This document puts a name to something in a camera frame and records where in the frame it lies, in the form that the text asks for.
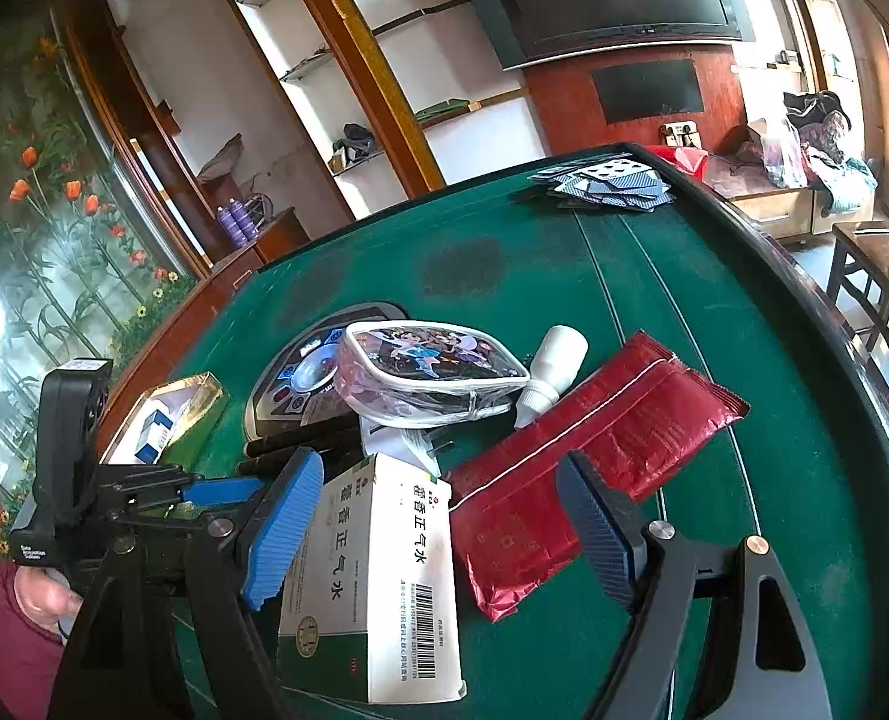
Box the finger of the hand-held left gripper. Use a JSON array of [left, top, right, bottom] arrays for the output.
[[167, 474, 267, 522]]

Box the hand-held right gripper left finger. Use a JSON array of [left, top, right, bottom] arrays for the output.
[[47, 446, 327, 720]]

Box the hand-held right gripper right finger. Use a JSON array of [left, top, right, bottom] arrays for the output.
[[555, 450, 861, 720]]

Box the red foil packet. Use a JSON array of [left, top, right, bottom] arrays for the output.
[[448, 330, 752, 623]]

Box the white green medicine box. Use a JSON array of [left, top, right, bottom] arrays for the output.
[[275, 454, 470, 706]]

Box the cartoon print pencil pouch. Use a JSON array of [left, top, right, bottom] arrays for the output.
[[337, 321, 531, 421]]

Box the person's left forearm maroon sleeve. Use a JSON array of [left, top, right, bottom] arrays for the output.
[[0, 561, 69, 720]]

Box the person's left hand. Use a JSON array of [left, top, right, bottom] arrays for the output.
[[16, 568, 86, 635]]

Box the blue white small box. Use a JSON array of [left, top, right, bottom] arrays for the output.
[[131, 406, 177, 466]]

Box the round table control panel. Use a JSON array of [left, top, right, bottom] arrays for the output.
[[244, 302, 408, 442]]

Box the white charger plug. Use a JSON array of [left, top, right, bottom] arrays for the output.
[[359, 420, 446, 478]]

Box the small white plastic bottle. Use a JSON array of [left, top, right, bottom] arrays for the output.
[[514, 325, 590, 432]]

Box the brown side cabinet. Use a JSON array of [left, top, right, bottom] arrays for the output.
[[211, 206, 312, 275]]

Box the brown paper bag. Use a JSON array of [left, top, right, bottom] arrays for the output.
[[197, 133, 245, 182]]

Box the pile of blue playing cards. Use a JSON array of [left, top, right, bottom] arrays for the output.
[[528, 157, 677, 212]]

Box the low wooden cabinet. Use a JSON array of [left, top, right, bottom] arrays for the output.
[[703, 150, 882, 242]]

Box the black object on shelf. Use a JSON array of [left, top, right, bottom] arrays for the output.
[[341, 123, 376, 160]]

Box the red plastic bag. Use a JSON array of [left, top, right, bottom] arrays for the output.
[[650, 144, 710, 181]]

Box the dark wooden chair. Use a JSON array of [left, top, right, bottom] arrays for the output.
[[825, 220, 889, 407]]

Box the green flat item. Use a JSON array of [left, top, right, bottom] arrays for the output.
[[416, 98, 470, 122]]

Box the pile of clothes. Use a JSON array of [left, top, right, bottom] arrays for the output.
[[744, 88, 879, 194]]

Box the white wooden shelving unit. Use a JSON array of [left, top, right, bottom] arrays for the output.
[[193, 0, 552, 220]]

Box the narrow white shelf unit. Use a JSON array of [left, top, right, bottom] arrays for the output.
[[735, 0, 869, 95]]

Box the flower wall poster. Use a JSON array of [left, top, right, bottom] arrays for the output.
[[0, 34, 200, 605]]

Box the black wall panel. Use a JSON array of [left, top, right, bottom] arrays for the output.
[[590, 58, 705, 125]]

